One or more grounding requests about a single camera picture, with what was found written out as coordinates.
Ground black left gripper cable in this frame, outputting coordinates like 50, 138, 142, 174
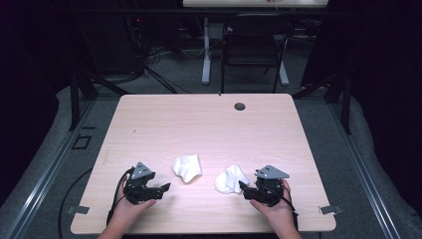
105, 166, 136, 227

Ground aluminium floor rail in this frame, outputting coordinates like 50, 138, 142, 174
326, 99, 403, 239
0, 99, 98, 239

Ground white desk top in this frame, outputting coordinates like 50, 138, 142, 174
182, 0, 329, 9

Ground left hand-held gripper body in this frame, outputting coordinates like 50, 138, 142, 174
122, 161, 165, 205

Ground bundle of black cables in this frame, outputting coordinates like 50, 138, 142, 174
124, 15, 193, 95

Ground white sock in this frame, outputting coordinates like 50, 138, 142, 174
213, 163, 251, 195
171, 153, 203, 184

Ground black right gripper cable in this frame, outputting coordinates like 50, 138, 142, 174
281, 185, 300, 233

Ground black folding chair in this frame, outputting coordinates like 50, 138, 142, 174
220, 13, 297, 95

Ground grey tape piece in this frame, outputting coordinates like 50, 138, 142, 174
65, 205, 91, 216
318, 205, 344, 215

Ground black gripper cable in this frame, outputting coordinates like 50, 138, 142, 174
281, 185, 300, 233
105, 166, 136, 227

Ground person's left hand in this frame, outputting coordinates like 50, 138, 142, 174
113, 174, 157, 228

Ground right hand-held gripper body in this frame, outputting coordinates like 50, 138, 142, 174
251, 164, 291, 208

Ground black metal stand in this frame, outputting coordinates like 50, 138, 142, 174
68, 70, 131, 131
292, 70, 352, 135

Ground black cable on floor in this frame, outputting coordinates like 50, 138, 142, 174
58, 167, 95, 239

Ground white desk leg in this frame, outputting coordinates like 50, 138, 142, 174
201, 17, 212, 86
278, 60, 290, 87

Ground person's right hand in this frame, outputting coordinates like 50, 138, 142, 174
249, 178, 295, 231

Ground dark curtain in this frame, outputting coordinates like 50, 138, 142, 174
0, 0, 81, 207
302, 0, 422, 217

